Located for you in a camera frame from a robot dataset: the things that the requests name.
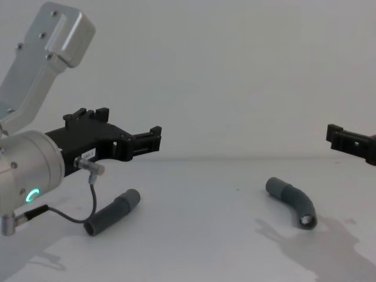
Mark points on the straight grey pipe piece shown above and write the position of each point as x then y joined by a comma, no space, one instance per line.
113,211

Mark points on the curved grey pipe piece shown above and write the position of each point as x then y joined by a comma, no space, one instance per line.
293,196

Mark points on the white table cloth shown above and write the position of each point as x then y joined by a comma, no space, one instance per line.
199,241

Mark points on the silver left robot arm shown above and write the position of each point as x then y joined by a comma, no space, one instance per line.
32,164

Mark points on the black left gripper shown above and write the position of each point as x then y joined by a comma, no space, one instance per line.
85,141

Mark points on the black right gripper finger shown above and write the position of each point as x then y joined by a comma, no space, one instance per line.
349,141

